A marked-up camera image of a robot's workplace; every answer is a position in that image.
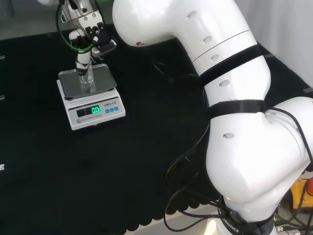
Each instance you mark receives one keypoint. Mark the yellow stop button box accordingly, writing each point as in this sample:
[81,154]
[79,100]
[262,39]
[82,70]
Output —
[299,191]

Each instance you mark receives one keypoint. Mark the black bench cloth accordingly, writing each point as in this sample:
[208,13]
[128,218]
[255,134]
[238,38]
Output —
[97,171]

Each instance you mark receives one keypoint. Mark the white electronic balance steel pan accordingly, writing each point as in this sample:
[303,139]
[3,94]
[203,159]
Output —
[102,80]

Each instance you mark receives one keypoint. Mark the small clear glass beaker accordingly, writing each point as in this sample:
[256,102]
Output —
[88,83]

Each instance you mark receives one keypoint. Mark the pale board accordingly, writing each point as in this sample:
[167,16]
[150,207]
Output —
[176,220]

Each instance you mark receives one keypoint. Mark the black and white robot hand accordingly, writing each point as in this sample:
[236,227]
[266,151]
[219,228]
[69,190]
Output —
[85,22]

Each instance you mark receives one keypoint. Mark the grey edge tab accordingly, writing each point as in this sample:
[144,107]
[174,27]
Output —
[2,169]

